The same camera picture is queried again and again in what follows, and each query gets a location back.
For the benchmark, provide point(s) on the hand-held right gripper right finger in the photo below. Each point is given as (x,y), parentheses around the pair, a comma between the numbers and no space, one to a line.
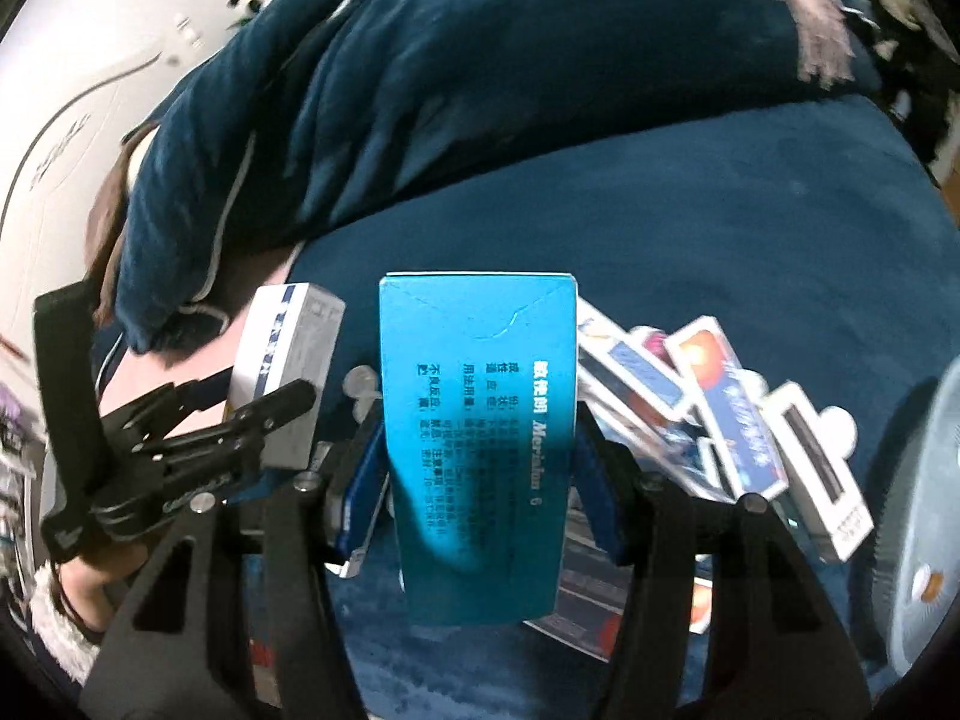
(600,495)

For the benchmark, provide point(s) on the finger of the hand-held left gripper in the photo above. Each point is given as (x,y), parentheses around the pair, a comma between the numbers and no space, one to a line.
(277,401)
(187,394)

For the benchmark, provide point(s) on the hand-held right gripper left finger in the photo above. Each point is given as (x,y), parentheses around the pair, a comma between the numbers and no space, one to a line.
(364,480)

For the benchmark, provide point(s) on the white box with blue stripe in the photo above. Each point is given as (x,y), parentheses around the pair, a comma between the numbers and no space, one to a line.
(292,345)

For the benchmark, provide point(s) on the blue medicine box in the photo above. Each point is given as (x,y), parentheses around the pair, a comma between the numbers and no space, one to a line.
(480,390)

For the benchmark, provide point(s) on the person's left forearm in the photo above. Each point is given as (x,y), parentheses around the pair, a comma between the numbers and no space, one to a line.
(56,630)

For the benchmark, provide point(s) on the pile of medicine boxes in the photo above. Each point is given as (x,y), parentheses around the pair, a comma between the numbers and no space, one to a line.
(720,405)

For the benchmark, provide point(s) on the brown cloth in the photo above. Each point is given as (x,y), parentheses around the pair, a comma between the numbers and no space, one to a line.
(105,225)

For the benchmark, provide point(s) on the blue plush mat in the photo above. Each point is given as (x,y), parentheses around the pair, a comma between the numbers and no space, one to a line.
(750,240)

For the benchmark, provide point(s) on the white wardrobe door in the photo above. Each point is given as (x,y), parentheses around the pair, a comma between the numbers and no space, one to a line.
(75,90)

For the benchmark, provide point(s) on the grey round fan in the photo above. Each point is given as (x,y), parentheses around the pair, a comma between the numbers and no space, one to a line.
(915,540)

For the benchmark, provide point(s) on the dark blue blanket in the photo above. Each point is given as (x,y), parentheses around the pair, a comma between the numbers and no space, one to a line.
(450,90)

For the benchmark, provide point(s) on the panda plush toy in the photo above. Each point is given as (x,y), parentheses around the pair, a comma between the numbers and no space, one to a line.
(255,4)

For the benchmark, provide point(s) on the pink fringed cloth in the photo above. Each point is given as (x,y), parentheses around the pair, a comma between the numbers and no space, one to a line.
(802,7)

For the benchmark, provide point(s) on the dark cloth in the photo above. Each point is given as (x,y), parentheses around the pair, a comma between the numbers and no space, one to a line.
(907,52)

